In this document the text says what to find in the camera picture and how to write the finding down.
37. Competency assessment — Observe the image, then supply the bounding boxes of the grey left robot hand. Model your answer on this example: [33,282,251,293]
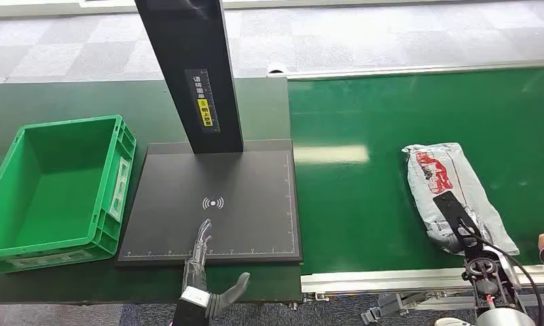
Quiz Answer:
[181,219,251,321]

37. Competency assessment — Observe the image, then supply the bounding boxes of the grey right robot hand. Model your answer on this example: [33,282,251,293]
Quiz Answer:
[469,215,495,246]

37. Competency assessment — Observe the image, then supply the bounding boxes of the grey poly mailer package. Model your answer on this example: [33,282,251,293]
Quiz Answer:
[402,143,521,257]

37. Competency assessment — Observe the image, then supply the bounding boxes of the green conveyor belt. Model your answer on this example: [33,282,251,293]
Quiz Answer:
[287,67,544,276]

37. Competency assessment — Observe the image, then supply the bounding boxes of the black scanner platform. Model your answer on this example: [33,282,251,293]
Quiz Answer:
[115,139,303,267]

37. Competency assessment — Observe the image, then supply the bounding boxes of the yellow and black column label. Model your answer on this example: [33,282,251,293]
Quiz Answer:
[185,68,221,134]

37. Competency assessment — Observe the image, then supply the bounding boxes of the green plastic crate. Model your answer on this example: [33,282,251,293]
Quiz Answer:
[0,115,138,274]

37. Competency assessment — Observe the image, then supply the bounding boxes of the black scanner column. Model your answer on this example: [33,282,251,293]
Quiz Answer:
[134,0,244,155]

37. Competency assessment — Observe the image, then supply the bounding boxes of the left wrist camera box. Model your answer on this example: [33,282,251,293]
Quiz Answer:
[180,286,210,309]

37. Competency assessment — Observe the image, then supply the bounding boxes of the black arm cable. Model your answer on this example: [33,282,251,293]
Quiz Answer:
[458,220,544,326]

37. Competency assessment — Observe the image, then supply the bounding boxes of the grey conveyor support bracket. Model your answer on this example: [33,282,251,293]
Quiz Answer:
[361,291,435,325]

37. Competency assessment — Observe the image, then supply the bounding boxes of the aluminium conveyor side rail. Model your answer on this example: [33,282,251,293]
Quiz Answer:
[300,265,544,295]
[267,59,544,80]

